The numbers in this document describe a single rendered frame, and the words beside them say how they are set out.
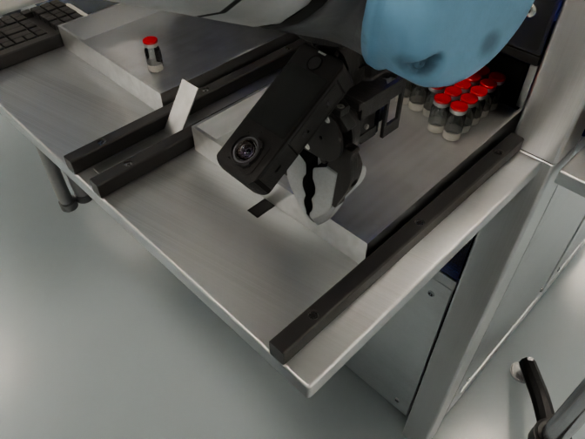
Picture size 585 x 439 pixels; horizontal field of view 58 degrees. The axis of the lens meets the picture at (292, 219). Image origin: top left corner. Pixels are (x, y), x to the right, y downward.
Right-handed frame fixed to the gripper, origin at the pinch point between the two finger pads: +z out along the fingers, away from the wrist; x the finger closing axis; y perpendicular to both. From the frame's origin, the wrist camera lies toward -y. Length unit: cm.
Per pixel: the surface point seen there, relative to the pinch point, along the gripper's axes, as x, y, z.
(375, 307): -9.8, -1.7, 3.6
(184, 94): 24.2, 3.3, -1.2
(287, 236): 2.1, -1.2, 3.6
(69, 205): 99, 5, 71
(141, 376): 51, -7, 92
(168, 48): 42.2, 13.0, 3.2
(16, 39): 72, 1, 9
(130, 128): 26.6, -3.5, 1.5
